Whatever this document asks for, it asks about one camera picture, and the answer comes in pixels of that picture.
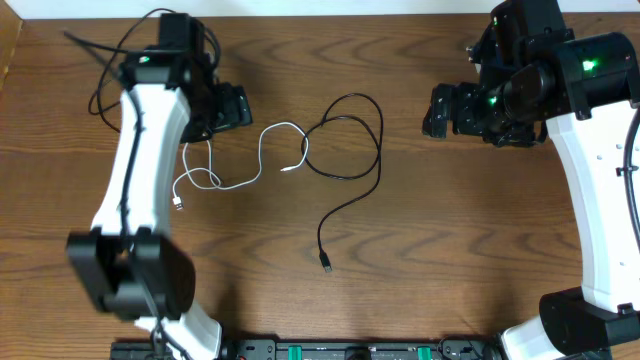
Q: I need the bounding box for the black usb cable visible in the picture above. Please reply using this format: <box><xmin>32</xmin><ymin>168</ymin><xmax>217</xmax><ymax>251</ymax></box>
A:
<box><xmin>87</xmin><ymin>7</ymin><xmax>222</xmax><ymax>134</ymax></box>
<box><xmin>301</xmin><ymin>92</ymin><xmax>385</xmax><ymax>274</ymax></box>

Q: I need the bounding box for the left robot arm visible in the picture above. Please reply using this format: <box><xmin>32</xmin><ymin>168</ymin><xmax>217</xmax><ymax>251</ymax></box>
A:
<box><xmin>66</xmin><ymin>8</ymin><xmax>252</xmax><ymax>359</ymax></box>

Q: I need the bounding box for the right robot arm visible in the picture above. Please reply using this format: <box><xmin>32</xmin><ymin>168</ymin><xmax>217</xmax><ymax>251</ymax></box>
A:
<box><xmin>422</xmin><ymin>0</ymin><xmax>639</xmax><ymax>359</ymax></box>

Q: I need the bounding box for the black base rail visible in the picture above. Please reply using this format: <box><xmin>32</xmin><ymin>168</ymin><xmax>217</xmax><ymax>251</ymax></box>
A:
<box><xmin>109</xmin><ymin>337</ymin><xmax>505</xmax><ymax>360</ymax></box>

